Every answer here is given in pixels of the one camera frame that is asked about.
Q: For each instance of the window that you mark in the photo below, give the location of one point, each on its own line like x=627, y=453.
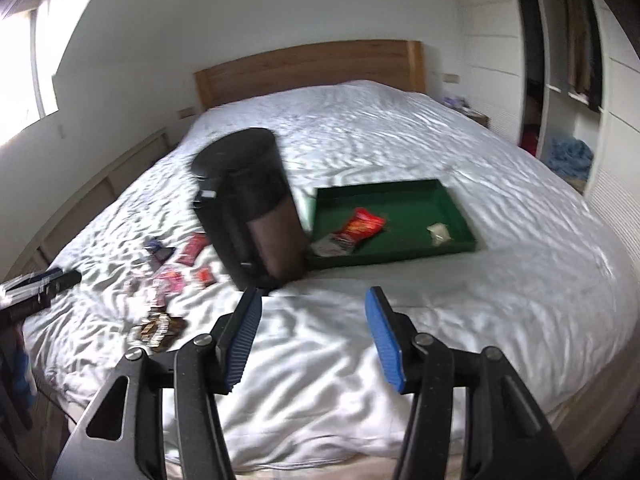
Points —
x=22, y=70

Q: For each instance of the wooden nightstand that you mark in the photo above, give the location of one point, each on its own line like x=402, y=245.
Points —
x=472, y=115

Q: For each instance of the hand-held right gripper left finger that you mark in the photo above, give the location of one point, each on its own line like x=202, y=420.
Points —
x=245, y=340

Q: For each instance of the bed with white sheet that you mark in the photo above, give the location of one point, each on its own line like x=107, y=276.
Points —
x=400, y=135

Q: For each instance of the dark blue snack packet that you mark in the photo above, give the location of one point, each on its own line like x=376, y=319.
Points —
x=160, y=251

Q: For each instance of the white wardrobe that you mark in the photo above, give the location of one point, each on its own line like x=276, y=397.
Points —
x=490, y=35

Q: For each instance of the crinkled red snack bag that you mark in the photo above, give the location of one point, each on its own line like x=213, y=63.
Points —
x=362, y=225

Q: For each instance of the blue cloth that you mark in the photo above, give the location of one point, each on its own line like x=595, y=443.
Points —
x=567, y=157

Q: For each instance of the brown snack packet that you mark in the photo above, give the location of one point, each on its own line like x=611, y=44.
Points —
x=155, y=330

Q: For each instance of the black trash bin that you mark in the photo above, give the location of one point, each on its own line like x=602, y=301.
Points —
x=250, y=200

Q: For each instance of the green tray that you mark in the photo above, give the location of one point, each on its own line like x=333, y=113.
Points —
x=410, y=210

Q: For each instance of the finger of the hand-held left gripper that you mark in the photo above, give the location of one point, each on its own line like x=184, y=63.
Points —
x=65, y=279

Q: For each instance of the pink snack packet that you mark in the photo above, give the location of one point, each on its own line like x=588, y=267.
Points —
x=169, y=281

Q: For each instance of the dark red snack packet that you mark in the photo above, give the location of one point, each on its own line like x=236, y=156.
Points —
x=192, y=249

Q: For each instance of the white and red snack packet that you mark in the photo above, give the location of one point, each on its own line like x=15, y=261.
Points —
x=327, y=246

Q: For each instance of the hanging brown clothes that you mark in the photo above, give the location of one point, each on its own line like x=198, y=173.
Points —
x=580, y=45

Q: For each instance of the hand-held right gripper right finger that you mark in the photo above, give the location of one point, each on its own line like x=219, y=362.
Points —
x=382, y=335

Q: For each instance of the beige wall socket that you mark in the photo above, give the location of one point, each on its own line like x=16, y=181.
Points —
x=186, y=112
x=451, y=78

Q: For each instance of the clear snack packet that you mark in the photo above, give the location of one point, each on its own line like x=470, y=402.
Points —
x=142, y=290

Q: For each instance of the small white snack packet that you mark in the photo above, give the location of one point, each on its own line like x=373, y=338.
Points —
x=439, y=233

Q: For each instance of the dark blue clothing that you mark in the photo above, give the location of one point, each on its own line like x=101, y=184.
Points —
x=20, y=380

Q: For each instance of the small red snack packet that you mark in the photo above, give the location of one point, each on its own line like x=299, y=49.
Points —
x=205, y=276

